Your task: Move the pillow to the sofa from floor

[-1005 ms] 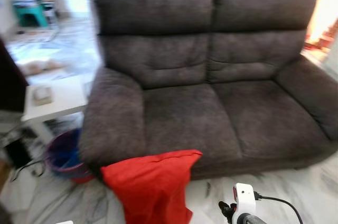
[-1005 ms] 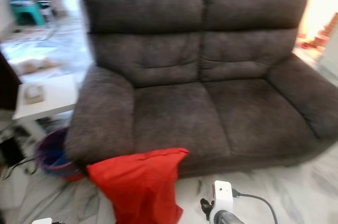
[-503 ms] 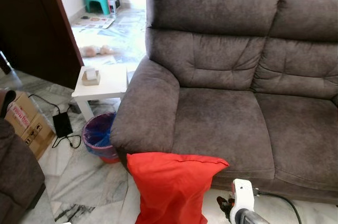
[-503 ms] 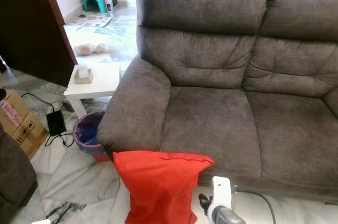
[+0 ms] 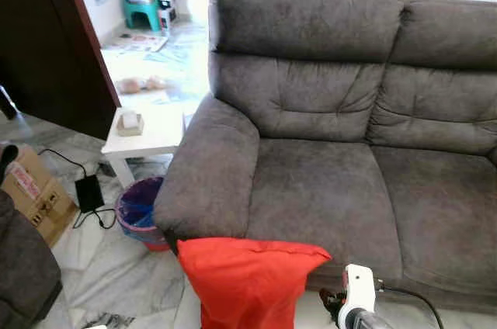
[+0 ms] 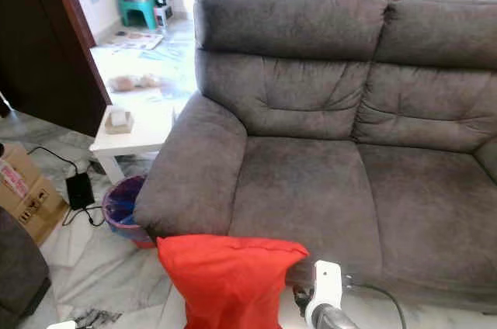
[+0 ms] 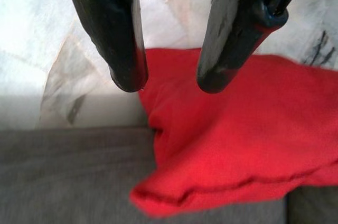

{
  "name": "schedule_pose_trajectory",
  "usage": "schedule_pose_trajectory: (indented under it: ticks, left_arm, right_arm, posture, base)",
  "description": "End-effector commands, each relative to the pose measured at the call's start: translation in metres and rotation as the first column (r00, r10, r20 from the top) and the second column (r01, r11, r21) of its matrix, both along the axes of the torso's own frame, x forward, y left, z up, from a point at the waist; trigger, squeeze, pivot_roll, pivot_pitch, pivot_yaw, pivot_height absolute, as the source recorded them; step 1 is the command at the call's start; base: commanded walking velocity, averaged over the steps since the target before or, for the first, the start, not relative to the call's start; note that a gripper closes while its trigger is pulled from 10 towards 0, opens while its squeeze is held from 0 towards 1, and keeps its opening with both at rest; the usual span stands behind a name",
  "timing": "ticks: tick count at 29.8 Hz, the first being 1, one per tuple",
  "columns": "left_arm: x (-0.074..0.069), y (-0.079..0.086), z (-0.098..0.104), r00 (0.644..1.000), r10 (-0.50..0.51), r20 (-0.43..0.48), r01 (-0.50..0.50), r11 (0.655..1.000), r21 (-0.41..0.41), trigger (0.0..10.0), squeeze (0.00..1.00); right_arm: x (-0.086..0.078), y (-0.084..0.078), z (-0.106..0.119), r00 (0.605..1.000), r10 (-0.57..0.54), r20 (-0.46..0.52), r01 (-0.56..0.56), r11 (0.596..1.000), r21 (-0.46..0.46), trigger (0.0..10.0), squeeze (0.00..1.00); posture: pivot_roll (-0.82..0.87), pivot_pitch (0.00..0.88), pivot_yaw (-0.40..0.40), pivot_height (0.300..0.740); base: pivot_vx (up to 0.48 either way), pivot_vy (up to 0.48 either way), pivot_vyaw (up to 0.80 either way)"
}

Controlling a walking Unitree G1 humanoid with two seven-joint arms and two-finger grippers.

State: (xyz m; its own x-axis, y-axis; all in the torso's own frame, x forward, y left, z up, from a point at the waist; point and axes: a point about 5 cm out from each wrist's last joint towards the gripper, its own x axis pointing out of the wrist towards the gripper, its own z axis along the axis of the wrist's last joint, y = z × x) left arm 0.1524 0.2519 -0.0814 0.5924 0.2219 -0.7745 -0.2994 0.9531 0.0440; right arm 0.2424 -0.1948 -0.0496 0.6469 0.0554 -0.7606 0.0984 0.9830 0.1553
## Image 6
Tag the red pillow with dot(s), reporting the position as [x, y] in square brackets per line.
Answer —
[229, 282]

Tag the grey fabric two-seat sofa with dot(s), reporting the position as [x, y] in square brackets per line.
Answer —
[318, 174]

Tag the printed floor mat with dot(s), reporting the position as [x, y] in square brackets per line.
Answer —
[136, 39]

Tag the bin with purple bag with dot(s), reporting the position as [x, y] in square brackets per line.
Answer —
[124, 209]

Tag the brown cardboard box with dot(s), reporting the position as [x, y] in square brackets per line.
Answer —
[31, 197]

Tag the white side table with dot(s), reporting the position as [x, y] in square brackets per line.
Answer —
[147, 129]

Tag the black power adapter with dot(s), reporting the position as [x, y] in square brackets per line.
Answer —
[79, 190]

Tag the beige tissue box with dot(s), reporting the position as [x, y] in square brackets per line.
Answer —
[119, 121]

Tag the beige soft toy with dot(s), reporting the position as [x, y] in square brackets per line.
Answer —
[133, 81]

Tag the dark brown wooden door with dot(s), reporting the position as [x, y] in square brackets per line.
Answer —
[46, 50]

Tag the green plastic stool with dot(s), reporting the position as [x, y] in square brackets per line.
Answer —
[136, 9]

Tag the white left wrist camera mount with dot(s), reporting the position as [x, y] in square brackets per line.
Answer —
[60, 325]

